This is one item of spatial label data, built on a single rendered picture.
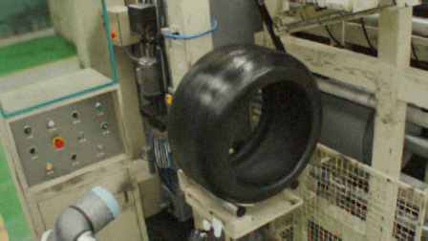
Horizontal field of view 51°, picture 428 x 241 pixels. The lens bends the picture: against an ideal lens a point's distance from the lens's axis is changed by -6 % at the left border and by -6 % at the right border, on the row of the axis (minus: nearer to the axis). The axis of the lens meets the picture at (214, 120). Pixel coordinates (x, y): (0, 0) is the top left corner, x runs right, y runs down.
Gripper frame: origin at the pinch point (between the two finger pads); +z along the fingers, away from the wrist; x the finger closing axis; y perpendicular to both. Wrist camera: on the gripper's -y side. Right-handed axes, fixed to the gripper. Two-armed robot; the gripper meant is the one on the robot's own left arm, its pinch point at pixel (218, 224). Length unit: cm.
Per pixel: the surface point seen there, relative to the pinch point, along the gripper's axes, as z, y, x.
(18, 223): 88, -42, 216
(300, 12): 71, 37, -38
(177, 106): 26.7, 33.7, 6.5
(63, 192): 30, 9, 85
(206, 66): 35, 41, -7
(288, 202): 40, -30, -9
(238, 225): 17.3, -17.2, 3.9
